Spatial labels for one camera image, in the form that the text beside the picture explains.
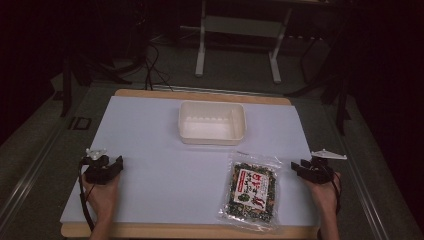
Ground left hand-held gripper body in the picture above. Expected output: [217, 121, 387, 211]
[81, 147, 118, 186]

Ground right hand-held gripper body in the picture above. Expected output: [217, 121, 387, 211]
[306, 148, 348, 185]

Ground person's left hand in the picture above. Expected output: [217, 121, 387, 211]
[81, 172, 121, 218]

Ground person's right hand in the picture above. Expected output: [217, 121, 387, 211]
[302, 171, 342, 218]

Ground black floor socket box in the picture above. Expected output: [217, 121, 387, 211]
[68, 115, 93, 131]

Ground white table mat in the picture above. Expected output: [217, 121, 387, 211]
[59, 95, 319, 228]

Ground clear packet of green snack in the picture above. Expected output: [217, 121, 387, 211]
[218, 150, 284, 231]

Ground white plastic container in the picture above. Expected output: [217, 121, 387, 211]
[177, 100, 248, 147]

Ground black tripod stand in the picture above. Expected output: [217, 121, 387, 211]
[284, 19, 354, 137]

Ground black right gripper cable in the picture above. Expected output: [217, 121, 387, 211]
[331, 171, 343, 216]

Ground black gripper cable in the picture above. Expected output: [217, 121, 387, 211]
[77, 157, 96, 233]
[331, 171, 343, 216]

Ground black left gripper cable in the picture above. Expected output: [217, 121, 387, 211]
[77, 157, 96, 233]

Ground black floor cables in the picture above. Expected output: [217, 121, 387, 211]
[141, 43, 175, 93]

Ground white metal stand frame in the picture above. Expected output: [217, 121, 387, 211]
[194, 0, 294, 85]

